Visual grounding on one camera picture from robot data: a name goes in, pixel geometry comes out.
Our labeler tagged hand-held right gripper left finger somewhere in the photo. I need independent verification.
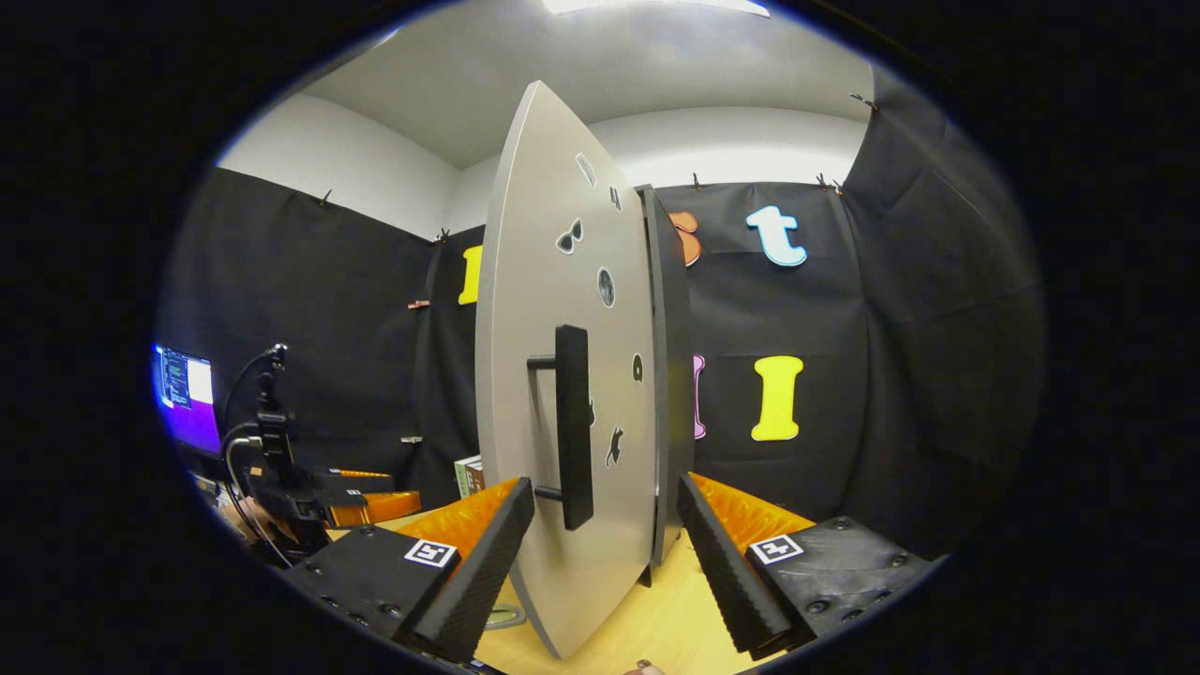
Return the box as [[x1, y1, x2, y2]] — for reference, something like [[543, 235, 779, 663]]
[[279, 476, 537, 665]]

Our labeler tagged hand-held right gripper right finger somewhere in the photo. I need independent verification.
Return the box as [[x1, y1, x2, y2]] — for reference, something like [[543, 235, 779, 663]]
[[675, 471, 941, 662]]

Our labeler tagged black door handle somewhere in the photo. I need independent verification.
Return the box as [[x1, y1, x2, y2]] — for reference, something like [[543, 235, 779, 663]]
[[526, 324, 595, 533]]

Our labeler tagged computer monitor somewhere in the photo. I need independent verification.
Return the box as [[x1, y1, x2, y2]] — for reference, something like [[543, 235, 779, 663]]
[[153, 344, 224, 458]]

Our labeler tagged black backdrop cloth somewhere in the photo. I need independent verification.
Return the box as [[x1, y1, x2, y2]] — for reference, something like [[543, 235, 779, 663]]
[[155, 66, 1046, 563]]

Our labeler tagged black cable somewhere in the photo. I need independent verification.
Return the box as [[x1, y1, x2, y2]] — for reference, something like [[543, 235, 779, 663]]
[[219, 349, 293, 569]]

